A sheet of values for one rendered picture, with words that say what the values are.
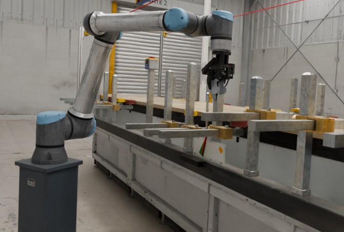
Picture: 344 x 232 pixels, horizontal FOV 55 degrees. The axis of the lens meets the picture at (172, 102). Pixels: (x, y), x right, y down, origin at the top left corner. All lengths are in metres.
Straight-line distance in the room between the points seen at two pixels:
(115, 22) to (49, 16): 7.84
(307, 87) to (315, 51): 9.16
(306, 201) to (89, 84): 1.25
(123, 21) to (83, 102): 0.59
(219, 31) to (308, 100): 0.47
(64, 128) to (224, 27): 1.03
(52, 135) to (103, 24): 0.66
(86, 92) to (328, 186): 1.28
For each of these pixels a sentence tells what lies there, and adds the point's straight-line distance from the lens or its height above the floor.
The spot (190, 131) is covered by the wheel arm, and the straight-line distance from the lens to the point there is 1.45.
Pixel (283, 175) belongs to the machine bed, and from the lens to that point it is 1.58.
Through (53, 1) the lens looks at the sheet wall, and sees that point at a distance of 9.51.
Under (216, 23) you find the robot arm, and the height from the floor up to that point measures 1.32.
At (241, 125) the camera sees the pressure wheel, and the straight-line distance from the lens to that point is 1.58.
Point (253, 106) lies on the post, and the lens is 1.37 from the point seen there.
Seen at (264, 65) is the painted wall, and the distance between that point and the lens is 11.59.
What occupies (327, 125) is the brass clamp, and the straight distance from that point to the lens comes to 1.16.
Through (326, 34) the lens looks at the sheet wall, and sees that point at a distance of 10.22.
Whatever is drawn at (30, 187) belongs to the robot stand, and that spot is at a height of 0.48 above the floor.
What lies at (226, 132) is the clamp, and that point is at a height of 0.85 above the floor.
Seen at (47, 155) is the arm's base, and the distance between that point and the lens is 1.91.
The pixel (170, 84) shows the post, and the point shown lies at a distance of 1.99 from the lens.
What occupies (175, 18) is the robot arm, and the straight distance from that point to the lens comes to 1.37.
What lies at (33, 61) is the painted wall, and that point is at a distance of 9.21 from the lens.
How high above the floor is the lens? 1.05
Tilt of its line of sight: 3 degrees down
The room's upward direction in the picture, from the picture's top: 3 degrees clockwise
